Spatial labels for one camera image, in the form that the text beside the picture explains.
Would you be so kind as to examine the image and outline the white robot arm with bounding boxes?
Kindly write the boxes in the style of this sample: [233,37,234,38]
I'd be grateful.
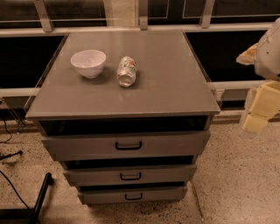
[236,18,280,138]

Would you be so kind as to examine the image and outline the grey top drawer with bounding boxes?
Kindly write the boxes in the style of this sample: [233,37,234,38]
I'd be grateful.
[42,130,210,161]

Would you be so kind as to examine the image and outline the crushed silver drink can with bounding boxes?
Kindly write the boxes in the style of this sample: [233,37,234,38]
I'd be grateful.
[116,56,137,88]

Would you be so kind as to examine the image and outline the grey middle drawer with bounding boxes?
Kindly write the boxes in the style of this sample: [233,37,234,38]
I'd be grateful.
[64,164,196,186]

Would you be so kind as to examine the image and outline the white ceramic bowl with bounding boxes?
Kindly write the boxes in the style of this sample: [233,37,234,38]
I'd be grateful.
[70,50,107,79]

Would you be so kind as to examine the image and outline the metal window railing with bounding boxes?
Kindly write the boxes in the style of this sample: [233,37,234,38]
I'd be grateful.
[0,0,280,36]

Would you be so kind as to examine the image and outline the black metal stand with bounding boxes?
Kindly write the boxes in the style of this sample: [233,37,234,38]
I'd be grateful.
[0,172,54,224]

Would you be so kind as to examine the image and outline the grey drawer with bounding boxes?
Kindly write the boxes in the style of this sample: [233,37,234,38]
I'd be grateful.
[42,130,210,161]
[78,186,186,205]
[64,164,196,186]

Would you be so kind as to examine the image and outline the grey bottom drawer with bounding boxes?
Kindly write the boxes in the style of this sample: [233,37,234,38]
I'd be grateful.
[78,186,186,205]

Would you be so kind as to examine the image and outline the black floor cable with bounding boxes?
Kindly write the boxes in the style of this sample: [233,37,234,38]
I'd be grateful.
[0,170,31,210]

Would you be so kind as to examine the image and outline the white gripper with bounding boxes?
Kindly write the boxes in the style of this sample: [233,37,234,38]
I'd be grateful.
[236,29,280,134]

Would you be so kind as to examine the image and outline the grey drawer cabinet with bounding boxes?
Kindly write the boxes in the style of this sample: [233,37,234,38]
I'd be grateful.
[27,31,220,193]

